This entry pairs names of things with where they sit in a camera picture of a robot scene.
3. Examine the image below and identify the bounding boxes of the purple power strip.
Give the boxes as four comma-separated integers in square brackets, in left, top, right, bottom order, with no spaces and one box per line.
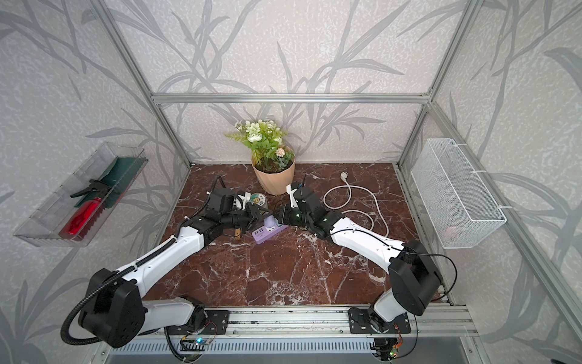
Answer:
[252,223,288,244]

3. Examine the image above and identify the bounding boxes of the clear plastic wall tray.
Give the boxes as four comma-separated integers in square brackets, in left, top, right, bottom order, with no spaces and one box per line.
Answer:
[15,143,148,247]

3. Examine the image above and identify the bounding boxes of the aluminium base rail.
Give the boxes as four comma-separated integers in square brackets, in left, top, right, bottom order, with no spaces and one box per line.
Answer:
[97,303,479,340]

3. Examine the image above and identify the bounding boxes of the pink object in basket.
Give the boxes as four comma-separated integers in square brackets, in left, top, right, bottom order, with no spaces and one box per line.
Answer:
[443,226,465,241]

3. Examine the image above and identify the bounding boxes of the beige flower pot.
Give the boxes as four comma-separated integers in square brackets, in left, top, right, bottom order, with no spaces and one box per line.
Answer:
[252,147,296,195]

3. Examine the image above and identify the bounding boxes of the round tin can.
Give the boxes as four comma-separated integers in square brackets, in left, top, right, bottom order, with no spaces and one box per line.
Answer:
[250,193,268,209]

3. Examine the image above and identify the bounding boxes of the green artificial flowering plant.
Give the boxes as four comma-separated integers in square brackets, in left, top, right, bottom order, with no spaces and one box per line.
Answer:
[225,120,295,174]

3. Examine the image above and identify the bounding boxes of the purple earbuds case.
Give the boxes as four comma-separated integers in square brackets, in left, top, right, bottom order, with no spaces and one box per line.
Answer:
[264,215,277,228]

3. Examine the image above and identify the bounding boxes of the white wire mesh basket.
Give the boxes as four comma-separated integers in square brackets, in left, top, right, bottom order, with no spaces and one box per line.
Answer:
[412,138,507,250]

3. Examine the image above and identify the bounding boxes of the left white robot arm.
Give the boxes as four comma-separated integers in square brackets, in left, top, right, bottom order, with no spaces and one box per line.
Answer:
[60,203,272,348]

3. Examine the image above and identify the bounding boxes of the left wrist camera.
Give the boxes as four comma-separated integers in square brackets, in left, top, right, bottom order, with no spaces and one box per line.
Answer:
[206,187,251,214]

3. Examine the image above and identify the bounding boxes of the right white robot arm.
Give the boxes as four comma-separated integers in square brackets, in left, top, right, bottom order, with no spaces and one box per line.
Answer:
[275,182,442,323]

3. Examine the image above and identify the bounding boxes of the red handled pruning shears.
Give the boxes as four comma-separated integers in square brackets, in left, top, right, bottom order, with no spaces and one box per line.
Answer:
[59,179,111,241]

